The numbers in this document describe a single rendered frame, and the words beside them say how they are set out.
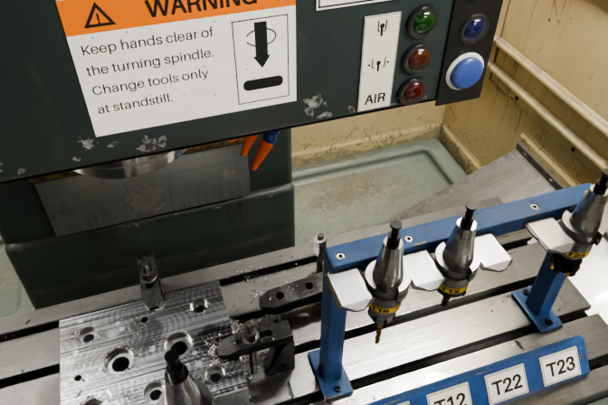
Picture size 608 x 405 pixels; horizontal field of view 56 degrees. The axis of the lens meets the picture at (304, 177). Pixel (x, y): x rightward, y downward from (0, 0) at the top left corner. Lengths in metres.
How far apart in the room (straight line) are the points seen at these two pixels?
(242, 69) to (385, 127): 1.55
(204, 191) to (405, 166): 0.86
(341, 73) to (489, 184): 1.22
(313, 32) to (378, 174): 1.54
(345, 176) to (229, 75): 1.52
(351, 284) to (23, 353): 0.67
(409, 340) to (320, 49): 0.80
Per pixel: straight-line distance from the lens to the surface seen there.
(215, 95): 0.44
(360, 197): 1.86
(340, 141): 1.92
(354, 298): 0.80
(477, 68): 0.51
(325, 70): 0.46
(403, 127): 2.00
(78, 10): 0.40
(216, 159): 1.31
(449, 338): 1.17
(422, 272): 0.84
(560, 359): 1.15
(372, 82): 0.48
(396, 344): 1.14
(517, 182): 1.65
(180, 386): 0.65
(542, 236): 0.94
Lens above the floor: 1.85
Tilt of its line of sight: 41 degrees down
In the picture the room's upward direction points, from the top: straight up
